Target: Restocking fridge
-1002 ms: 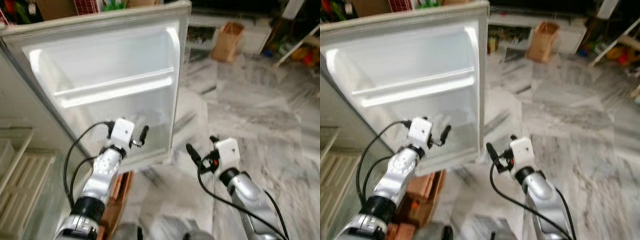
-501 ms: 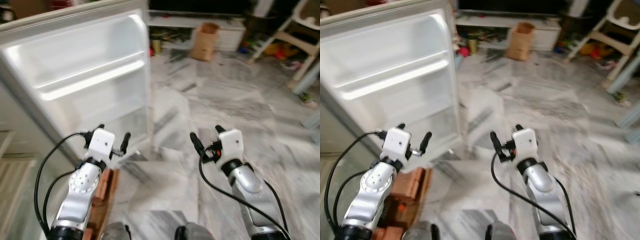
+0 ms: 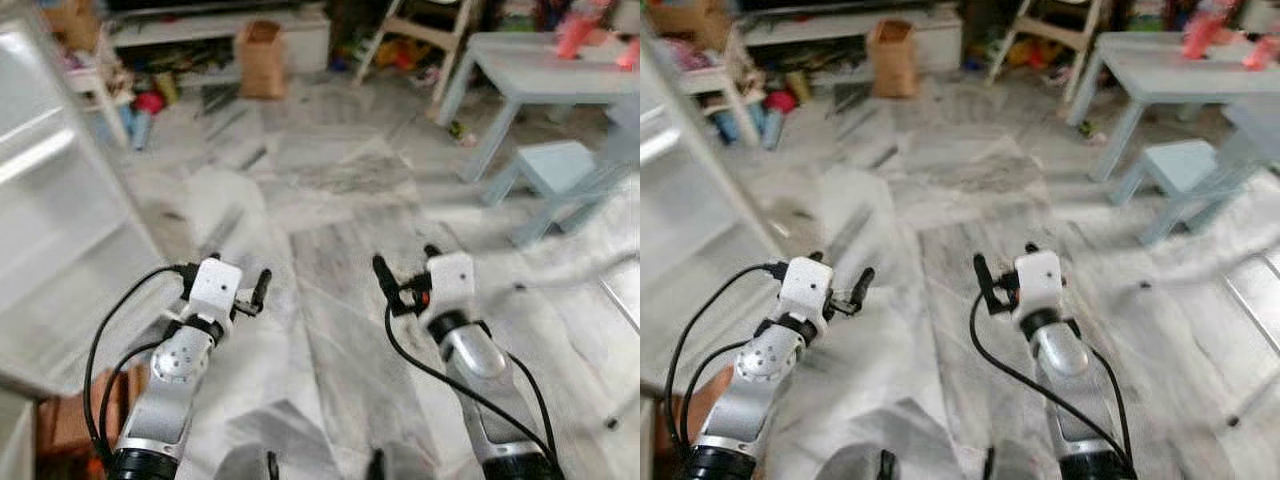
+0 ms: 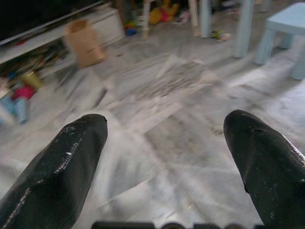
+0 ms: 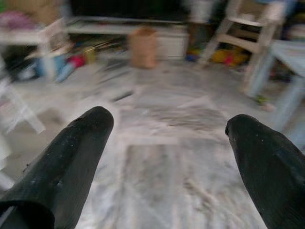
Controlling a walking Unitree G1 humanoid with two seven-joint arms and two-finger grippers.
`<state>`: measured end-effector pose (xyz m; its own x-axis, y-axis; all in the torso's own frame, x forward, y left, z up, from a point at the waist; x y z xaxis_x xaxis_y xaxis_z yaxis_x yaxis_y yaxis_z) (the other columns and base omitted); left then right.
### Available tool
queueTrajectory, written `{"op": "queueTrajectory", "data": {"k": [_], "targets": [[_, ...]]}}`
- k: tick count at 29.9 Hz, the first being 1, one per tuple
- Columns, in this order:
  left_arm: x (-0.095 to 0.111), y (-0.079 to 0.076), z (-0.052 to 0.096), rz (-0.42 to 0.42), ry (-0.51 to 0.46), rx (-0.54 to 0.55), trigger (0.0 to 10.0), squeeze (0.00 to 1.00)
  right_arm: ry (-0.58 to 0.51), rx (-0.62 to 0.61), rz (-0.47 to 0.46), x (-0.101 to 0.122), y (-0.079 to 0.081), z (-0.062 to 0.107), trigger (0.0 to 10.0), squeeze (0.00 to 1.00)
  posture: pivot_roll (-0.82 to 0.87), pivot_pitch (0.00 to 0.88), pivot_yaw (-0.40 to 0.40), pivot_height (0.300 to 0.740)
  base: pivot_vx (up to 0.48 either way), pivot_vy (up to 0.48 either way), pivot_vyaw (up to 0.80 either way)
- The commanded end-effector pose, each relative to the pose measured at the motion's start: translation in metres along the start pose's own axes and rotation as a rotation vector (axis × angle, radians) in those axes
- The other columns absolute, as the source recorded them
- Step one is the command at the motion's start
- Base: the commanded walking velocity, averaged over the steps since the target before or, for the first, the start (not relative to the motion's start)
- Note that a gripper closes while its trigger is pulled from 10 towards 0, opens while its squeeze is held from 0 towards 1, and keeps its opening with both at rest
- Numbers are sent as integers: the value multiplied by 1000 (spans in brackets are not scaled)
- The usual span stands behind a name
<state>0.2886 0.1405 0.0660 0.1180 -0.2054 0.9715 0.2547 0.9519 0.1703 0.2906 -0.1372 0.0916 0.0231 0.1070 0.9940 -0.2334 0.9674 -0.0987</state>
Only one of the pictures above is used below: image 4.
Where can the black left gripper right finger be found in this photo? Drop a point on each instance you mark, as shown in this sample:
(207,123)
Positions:
(269,171)

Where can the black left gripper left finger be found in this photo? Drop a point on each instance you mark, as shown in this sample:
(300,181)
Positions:
(59,179)

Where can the yellow plastic cup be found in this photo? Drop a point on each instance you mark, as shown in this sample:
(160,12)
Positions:
(31,80)

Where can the brown paper bag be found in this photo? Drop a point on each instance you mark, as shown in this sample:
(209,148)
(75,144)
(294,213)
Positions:
(85,45)

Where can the green pink small toy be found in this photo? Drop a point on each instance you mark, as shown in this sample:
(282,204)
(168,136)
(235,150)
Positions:
(220,36)

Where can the light blue kids table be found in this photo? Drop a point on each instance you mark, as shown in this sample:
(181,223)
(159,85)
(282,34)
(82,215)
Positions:
(243,28)

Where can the light blue stool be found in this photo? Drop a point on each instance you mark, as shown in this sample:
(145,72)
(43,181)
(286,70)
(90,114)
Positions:
(286,21)

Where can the white low shelf unit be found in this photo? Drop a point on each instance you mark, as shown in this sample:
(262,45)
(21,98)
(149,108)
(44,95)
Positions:
(107,23)

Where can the green blue small toy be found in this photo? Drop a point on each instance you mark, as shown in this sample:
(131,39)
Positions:
(130,28)

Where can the cream wooden chair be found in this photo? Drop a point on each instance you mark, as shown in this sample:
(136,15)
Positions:
(146,19)

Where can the yellow plush toy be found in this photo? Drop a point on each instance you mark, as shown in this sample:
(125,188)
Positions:
(164,13)

